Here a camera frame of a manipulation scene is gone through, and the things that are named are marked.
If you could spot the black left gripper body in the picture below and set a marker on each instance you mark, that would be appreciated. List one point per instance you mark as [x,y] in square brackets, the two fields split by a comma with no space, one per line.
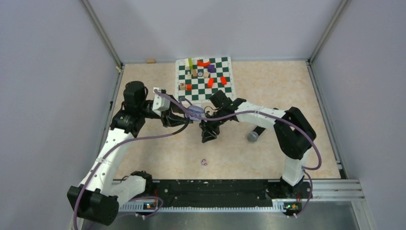
[165,117]

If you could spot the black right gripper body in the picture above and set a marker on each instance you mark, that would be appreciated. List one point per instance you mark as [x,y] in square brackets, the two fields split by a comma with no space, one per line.
[213,125]

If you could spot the grey-blue earbud case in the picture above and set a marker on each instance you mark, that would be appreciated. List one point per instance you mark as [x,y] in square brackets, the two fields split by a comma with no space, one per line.
[195,113]

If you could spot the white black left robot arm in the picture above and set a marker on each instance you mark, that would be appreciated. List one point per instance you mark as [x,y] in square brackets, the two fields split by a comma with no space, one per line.
[114,149]

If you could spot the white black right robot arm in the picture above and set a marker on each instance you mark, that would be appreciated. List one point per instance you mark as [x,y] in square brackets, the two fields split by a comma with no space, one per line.
[293,132]

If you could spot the black microphone grey head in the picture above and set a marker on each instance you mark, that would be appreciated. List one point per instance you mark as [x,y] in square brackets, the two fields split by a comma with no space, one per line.
[253,136]

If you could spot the green white chessboard mat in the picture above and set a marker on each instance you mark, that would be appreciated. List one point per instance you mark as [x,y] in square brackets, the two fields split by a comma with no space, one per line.
[200,93]

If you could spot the red cylinder block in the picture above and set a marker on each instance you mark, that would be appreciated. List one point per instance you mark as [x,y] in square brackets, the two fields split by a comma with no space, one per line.
[210,83]

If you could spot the red block right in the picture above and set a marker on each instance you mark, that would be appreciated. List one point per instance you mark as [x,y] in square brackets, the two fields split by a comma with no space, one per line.
[223,80]

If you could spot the small wooden cube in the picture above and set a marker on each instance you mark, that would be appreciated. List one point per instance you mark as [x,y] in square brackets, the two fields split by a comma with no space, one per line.
[194,73]

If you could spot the yellow-green block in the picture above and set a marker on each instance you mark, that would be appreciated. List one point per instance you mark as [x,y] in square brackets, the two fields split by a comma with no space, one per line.
[190,63]

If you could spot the purple block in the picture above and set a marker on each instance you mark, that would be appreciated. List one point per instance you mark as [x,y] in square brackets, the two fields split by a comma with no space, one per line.
[211,68]

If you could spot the red arch block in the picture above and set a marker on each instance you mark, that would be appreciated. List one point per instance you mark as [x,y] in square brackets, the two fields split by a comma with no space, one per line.
[203,64]

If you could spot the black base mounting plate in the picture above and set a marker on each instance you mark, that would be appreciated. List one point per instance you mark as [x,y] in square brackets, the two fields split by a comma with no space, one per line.
[225,193]

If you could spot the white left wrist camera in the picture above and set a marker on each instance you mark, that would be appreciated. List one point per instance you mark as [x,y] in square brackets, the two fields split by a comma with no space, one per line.
[160,104]

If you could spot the aluminium frame rail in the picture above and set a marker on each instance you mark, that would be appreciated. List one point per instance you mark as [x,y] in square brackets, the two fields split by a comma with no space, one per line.
[146,196]

